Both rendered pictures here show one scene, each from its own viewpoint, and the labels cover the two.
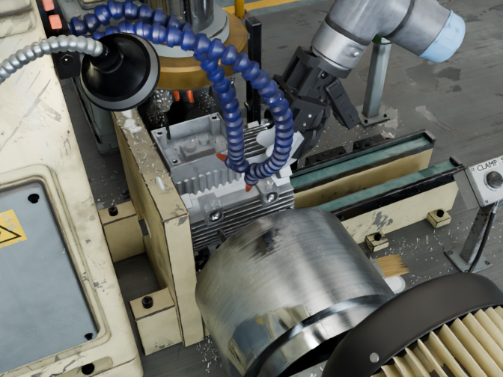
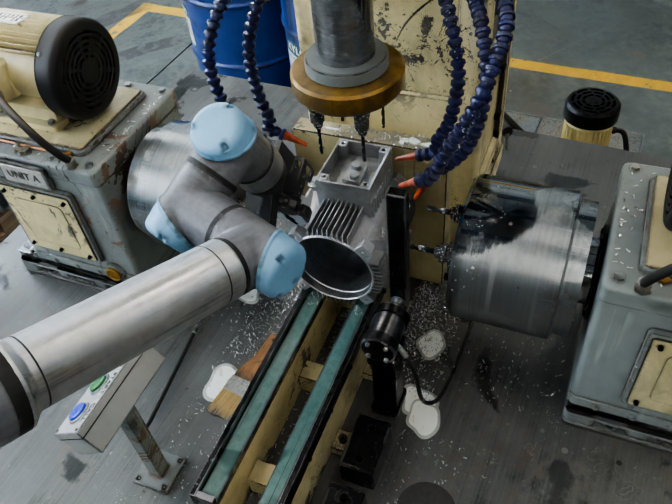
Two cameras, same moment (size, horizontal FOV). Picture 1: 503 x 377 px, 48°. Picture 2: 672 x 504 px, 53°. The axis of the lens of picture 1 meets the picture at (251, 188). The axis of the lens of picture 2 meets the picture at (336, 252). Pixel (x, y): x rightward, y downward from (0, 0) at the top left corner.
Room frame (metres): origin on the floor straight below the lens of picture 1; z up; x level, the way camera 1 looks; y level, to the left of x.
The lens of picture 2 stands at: (1.39, -0.54, 1.88)
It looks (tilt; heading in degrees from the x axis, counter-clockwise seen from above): 46 degrees down; 141
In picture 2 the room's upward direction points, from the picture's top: 7 degrees counter-clockwise
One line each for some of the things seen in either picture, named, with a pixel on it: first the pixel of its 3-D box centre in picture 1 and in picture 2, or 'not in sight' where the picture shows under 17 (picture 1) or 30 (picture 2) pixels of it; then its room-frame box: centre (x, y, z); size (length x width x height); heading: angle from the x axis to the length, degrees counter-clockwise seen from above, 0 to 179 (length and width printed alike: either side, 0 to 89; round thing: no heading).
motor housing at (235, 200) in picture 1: (221, 188); (351, 231); (0.72, 0.05, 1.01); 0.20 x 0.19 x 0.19; 114
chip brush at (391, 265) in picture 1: (358, 274); (247, 374); (0.68, -0.21, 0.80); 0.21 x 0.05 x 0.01; 106
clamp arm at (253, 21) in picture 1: (254, 81); (398, 254); (0.89, -0.01, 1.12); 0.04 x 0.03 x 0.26; 114
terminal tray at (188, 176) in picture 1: (197, 155); (355, 178); (0.70, 0.09, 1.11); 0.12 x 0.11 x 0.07; 114
